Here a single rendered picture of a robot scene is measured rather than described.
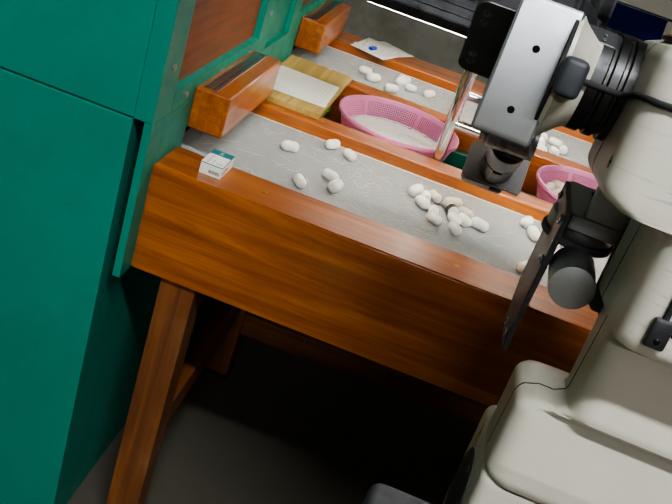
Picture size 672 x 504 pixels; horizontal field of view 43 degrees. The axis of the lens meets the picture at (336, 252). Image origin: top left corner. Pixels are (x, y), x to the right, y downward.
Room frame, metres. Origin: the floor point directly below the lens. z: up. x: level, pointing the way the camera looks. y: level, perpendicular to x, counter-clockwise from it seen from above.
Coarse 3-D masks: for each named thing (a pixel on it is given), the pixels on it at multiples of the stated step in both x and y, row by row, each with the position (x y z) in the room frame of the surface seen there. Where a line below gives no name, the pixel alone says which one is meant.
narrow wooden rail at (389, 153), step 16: (256, 112) 1.57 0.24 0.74; (272, 112) 1.56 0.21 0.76; (288, 112) 1.57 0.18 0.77; (304, 128) 1.56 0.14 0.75; (320, 128) 1.56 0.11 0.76; (336, 128) 1.57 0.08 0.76; (352, 144) 1.55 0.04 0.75; (368, 144) 1.55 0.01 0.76; (384, 144) 1.58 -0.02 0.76; (384, 160) 1.55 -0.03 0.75; (400, 160) 1.55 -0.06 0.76; (416, 160) 1.55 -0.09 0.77; (432, 160) 1.58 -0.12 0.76; (432, 176) 1.54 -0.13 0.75; (448, 176) 1.54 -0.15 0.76; (464, 192) 1.54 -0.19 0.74; (480, 192) 1.54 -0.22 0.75; (512, 208) 1.53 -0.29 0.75; (528, 208) 1.53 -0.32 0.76; (544, 208) 1.54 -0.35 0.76
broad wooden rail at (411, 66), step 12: (348, 36) 2.32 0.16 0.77; (336, 48) 2.24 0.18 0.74; (348, 48) 2.24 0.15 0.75; (372, 60) 2.24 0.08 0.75; (384, 60) 2.24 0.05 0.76; (396, 60) 2.25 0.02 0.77; (408, 60) 2.29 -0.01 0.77; (420, 60) 2.34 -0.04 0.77; (408, 72) 2.23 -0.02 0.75; (420, 72) 2.23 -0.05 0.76; (432, 72) 2.25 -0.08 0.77; (444, 72) 2.30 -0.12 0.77; (432, 84) 2.23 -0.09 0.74; (444, 84) 2.22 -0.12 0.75; (456, 84) 2.22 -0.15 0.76; (480, 84) 2.30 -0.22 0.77; (564, 132) 2.20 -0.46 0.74; (576, 132) 2.20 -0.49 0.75
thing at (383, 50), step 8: (368, 40) 2.35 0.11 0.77; (360, 48) 2.23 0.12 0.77; (368, 48) 2.25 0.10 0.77; (376, 48) 2.26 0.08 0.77; (384, 48) 2.32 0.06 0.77; (392, 48) 2.35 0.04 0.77; (376, 56) 2.21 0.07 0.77; (384, 56) 2.23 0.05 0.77; (392, 56) 2.26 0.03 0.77; (400, 56) 2.29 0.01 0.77; (408, 56) 2.32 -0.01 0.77
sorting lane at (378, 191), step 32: (256, 128) 1.50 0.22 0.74; (288, 128) 1.55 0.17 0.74; (256, 160) 1.35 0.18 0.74; (288, 160) 1.40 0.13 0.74; (320, 160) 1.45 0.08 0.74; (320, 192) 1.31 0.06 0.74; (352, 192) 1.36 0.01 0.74; (384, 192) 1.41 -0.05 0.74; (448, 192) 1.51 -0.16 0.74; (384, 224) 1.28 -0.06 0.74; (416, 224) 1.32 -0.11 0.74; (512, 224) 1.47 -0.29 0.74; (480, 256) 1.28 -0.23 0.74; (512, 256) 1.33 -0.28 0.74; (608, 256) 1.48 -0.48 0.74
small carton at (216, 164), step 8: (216, 152) 1.22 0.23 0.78; (208, 160) 1.18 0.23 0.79; (216, 160) 1.19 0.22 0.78; (224, 160) 1.20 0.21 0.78; (232, 160) 1.22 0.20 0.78; (200, 168) 1.18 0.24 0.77; (208, 168) 1.17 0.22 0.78; (216, 168) 1.17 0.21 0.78; (224, 168) 1.18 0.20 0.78; (216, 176) 1.17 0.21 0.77
